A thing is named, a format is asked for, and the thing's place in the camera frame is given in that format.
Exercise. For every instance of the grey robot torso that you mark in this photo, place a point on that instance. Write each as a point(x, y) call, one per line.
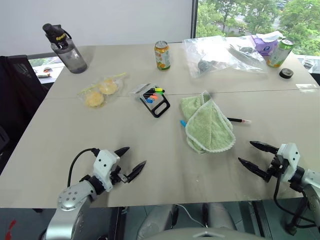
point(210, 232)

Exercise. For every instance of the white side desk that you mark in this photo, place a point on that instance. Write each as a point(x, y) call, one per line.
point(46, 71)

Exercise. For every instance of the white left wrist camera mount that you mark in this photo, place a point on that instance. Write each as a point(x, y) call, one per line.
point(105, 162)

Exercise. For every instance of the green drink can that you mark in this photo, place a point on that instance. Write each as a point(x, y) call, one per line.
point(278, 53)

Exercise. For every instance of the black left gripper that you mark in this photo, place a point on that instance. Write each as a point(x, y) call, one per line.
point(116, 177)

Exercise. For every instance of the black tape roll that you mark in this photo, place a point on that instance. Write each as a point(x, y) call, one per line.
point(286, 74)

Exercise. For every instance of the pack of highlighter markers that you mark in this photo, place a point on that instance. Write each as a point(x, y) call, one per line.
point(160, 106)

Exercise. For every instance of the large clear plastic bag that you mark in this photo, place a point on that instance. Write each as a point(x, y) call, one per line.
point(225, 60)

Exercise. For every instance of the yellow highlighter marker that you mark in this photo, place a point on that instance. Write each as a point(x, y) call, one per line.
point(158, 89)

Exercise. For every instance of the black and red pen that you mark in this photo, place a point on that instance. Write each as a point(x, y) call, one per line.
point(238, 120)

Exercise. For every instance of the clear bag of pastries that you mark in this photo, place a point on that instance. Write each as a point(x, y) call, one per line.
point(101, 91)

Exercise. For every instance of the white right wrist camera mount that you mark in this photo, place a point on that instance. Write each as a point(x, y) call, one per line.
point(290, 157)

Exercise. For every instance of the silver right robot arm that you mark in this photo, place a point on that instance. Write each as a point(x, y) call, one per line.
point(311, 182)

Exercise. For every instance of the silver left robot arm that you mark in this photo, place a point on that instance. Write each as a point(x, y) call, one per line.
point(68, 200)

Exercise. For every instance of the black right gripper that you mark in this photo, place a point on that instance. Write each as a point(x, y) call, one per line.
point(276, 166)

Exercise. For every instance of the orange drink can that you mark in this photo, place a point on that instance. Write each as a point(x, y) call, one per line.
point(162, 56)

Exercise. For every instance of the orange highlighter marker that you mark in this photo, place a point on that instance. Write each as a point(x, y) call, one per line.
point(153, 96)

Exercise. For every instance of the small clear plastic bag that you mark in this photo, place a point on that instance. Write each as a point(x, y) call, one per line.
point(138, 91)

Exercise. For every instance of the purple tissue pack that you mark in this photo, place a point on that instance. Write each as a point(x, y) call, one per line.
point(266, 45)

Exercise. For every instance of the green towel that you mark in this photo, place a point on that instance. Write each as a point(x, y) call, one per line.
point(208, 127)

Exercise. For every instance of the black office chair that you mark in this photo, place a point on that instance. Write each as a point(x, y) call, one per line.
point(17, 100)

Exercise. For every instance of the black window frame post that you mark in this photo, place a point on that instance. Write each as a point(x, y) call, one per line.
point(194, 17)

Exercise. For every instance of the grey sports water bottle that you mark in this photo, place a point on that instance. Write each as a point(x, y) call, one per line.
point(68, 55)

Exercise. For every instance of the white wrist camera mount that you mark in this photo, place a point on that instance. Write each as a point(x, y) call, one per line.
point(105, 162)
point(290, 157)

